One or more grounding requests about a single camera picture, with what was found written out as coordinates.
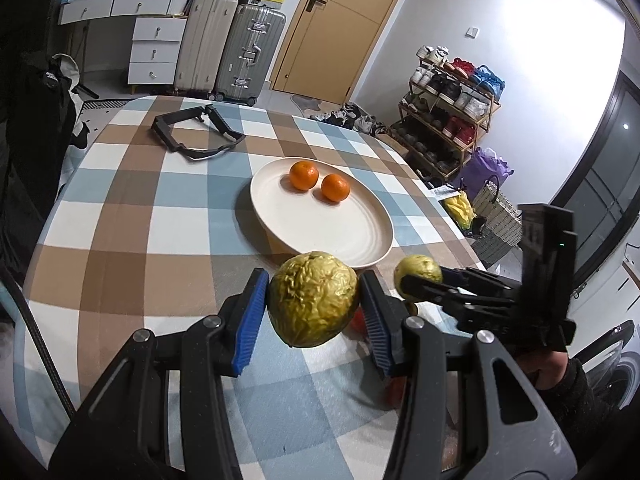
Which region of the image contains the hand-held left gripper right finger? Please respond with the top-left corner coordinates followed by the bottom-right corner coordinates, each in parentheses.
top-left (359, 270), bottom-right (578, 480)

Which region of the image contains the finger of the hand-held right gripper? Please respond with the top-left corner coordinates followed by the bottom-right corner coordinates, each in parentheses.
top-left (399, 275), bottom-right (517, 318)
top-left (437, 266), bottom-right (523, 295)

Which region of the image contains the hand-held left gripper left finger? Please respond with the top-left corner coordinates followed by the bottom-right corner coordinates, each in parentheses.
top-left (50, 268), bottom-right (271, 480)

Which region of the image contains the smooth yellow round fruit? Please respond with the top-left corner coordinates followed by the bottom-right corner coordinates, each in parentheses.
top-left (394, 255), bottom-right (443, 297)

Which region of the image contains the wrinkled yellow-green passion fruit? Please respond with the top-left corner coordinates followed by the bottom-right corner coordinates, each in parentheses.
top-left (267, 251), bottom-right (359, 348)

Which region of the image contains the white round plate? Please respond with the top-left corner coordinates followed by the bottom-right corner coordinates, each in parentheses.
top-left (250, 157), bottom-right (394, 268)

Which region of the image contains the person's right forearm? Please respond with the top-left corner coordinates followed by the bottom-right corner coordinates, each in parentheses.
top-left (530, 357), bottom-right (618, 461)

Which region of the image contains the person's right hand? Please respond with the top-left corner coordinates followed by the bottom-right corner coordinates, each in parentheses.
top-left (517, 350), bottom-right (568, 388)

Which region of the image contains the woven basket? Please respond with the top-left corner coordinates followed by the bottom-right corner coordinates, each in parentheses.
top-left (470, 177), bottom-right (526, 261)

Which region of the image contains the bin with yellow bag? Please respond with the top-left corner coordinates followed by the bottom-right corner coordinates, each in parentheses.
top-left (442, 191), bottom-right (488, 238)

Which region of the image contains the white paper sheet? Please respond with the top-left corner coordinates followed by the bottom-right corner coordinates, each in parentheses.
top-left (427, 185), bottom-right (466, 201)

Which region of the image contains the dark glass door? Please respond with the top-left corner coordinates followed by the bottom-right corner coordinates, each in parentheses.
top-left (550, 70), bottom-right (640, 286)

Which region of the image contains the purple bag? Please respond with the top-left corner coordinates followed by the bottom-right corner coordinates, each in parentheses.
top-left (457, 147), bottom-right (515, 201)

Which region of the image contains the white washing machine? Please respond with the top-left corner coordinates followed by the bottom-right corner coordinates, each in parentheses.
top-left (570, 240), bottom-right (640, 411)

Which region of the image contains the checkered tablecloth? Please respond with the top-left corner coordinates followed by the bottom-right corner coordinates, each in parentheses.
top-left (12, 95), bottom-right (501, 480)

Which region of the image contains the orange mandarin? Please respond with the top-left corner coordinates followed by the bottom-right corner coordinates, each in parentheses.
top-left (289, 160), bottom-right (320, 191)
top-left (321, 174), bottom-right (351, 204)

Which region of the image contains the wooden shoe rack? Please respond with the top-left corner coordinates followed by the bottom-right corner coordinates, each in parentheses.
top-left (387, 45), bottom-right (506, 183)

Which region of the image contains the assorted sneakers collection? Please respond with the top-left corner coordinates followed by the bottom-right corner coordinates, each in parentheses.
top-left (392, 45), bottom-right (506, 176)

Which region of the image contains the scattered shoes pile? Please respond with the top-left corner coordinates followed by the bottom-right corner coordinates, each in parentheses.
top-left (307, 102), bottom-right (391, 136)

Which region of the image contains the grey door mat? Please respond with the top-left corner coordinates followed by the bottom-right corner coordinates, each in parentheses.
top-left (291, 95), bottom-right (326, 113)

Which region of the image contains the silver suitcase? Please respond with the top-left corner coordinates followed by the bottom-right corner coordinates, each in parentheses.
top-left (215, 4), bottom-right (287, 106)

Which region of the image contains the beige suitcase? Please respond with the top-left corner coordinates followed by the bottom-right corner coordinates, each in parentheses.
top-left (174, 0), bottom-right (239, 96)

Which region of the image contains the white desk with drawers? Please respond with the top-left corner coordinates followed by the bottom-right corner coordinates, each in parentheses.
top-left (57, 0), bottom-right (191, 96)

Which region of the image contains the wooden door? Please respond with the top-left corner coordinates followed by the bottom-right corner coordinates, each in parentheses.
top-left (270, 0), bottom-right (421, 106)

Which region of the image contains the white grey jacket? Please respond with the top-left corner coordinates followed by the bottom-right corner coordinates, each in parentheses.
top-left (47, 52), bottom-right (83, 91)

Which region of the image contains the black cable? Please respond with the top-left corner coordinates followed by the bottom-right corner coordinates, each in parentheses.
top-left (0, 265), bottom-right (76, 416)

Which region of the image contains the black plastic frame with strap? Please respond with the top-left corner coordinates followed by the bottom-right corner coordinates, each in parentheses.
top-left (150, 104), bottom-right (247, 162)

